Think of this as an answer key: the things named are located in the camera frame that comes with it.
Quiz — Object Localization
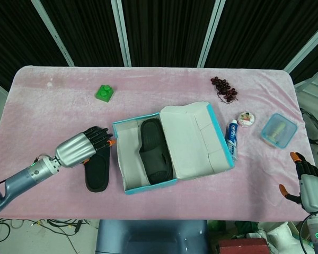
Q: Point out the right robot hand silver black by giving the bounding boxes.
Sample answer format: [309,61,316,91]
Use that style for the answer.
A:
[278,151,318,212]

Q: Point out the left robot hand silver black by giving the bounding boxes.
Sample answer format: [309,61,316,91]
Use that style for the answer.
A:
[54,126,118,169]

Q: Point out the black rubber slipper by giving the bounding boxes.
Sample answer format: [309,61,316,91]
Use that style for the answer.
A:
[84,147,113,193]
[139,118,174,185]

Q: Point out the teal cardboard shoe box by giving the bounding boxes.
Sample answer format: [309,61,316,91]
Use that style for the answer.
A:
[112,102,236,196]

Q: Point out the red rectangular block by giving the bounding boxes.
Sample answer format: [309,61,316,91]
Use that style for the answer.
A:
[218,238,268,254]

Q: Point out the pink plush tablecloth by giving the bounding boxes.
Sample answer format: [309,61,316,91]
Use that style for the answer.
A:
[0,65,316,221]

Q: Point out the white foam block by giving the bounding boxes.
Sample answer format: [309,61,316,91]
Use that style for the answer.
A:
[258,221,303,254]

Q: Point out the blue clear plastic container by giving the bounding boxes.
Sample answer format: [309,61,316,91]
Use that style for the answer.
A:
[260,113,298,150]

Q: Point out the green toy building block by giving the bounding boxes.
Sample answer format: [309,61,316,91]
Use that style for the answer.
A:
[95,84,116,103]

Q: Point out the beige item inside container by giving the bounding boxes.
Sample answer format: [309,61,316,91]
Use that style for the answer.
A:
[266,120,286,141]

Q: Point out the blue white toothpaste tube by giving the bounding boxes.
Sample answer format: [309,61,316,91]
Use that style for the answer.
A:
[226,119,239,161]

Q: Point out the pink toy cake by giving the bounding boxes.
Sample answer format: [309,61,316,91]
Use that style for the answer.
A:
[237,111,256,127]

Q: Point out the blue-grey robot torso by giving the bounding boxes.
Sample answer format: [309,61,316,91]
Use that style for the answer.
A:
[96,219,210,254]

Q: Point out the black curtain panel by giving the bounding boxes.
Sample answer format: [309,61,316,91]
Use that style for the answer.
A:
[121,0,215,67]
[39,0,125,67]
[0,0,69,92]
[205,0,318,70]

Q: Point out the dark red grape bunch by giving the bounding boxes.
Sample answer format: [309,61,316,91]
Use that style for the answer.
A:
[210,76,239,104]

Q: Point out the tangled floor cables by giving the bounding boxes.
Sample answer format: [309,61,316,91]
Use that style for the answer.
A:
[0,218,96,254]

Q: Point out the grey metal screen post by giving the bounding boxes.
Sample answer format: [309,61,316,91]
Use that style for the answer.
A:
[294,69,318,93]
[31,0,75,67]
[197,0,226,68]
[282,23,318,74]

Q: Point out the grey double screen post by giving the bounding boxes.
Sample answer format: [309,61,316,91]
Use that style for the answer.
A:
[110,0,133,67]

